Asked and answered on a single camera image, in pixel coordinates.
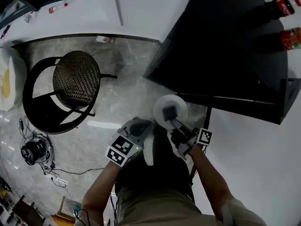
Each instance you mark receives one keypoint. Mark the small clear packet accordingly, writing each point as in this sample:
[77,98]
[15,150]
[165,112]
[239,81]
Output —
[28,18]

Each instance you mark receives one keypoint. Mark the dark food piece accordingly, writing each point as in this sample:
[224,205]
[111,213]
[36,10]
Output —
[169,112]

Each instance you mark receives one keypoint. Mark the white bottle with red label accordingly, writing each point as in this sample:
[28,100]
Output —
[58,7]

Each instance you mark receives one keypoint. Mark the black wicker chair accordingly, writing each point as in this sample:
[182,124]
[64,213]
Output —
[75,79]

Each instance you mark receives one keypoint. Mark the dark storage shelf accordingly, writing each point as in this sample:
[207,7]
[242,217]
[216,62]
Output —
[18,208]

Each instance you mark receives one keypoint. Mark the person's black trousers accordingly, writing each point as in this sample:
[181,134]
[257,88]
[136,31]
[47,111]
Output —
[164,168]

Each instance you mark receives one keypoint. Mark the black and red pen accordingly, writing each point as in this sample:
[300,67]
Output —
[5,32]

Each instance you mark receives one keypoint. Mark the orange juice bottle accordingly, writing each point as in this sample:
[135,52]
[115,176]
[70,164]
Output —
[291,39]

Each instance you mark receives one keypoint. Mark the yellow wooden frame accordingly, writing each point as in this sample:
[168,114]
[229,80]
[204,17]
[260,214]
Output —
[61,216]

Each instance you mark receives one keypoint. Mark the white plate of food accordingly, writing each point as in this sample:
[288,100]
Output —
[162,102]

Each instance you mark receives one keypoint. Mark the person's beige shirt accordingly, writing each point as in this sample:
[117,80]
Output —
[160,208]

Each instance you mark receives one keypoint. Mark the white and red can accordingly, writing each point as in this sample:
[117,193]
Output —
[102,39]

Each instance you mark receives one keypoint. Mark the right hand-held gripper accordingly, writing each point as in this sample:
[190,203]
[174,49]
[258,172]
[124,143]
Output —
[184,139]

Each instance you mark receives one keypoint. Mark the cola bottle with red label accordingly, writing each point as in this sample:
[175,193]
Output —
[281,7]

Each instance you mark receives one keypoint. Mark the dark glass-front cabinet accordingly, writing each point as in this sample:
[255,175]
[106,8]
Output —
[16,8]

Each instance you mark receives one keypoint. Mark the person's right forearm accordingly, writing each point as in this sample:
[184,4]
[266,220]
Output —
[209,180]

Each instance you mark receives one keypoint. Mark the black fridge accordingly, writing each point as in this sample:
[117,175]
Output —
[218,55]

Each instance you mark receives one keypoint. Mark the person's left forearm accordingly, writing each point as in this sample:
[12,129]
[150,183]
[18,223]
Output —
[98,192]

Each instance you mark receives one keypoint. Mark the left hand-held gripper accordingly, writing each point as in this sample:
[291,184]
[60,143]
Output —
[124,147]

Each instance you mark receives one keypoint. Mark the white and yellow cushion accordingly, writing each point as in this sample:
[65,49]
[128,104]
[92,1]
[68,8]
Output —
[11,83]

